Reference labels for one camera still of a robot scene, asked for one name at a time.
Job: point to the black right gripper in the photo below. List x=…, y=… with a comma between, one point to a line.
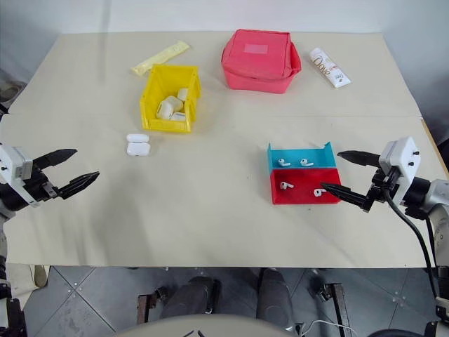
x=378, y=191

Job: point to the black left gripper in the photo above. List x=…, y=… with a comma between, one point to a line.
x=39, y=187

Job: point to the yellow plastic bin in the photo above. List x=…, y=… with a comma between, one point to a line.
x=149, y=100

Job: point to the white earbud cases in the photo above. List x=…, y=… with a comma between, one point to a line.
x=167, y=107

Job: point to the pink fabric pouch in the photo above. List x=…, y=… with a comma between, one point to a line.
x=257, y=61

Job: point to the white earbud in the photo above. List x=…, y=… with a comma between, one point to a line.
x=305, y=162
x=283, y=163
x=318, y=193
x=285, y=186

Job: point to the blue plastic tray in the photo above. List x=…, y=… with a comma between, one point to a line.
x=315, y=154

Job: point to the white printed tube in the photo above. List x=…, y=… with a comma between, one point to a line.
x=329, y=68

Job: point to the pale yellow snack packet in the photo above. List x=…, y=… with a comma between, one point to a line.
x=159, y=58

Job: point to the dark rounded shape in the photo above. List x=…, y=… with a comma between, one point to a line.
x=275, y=298

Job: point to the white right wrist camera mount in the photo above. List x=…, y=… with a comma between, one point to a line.
x=401, y=158

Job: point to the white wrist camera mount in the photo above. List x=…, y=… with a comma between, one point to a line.
x=401, y=158
x=12, y=158

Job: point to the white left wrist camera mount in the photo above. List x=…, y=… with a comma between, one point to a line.
x=12, y=158

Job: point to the brown metal frame bar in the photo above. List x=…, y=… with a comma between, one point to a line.
x=144, y=307
x=341, y=305

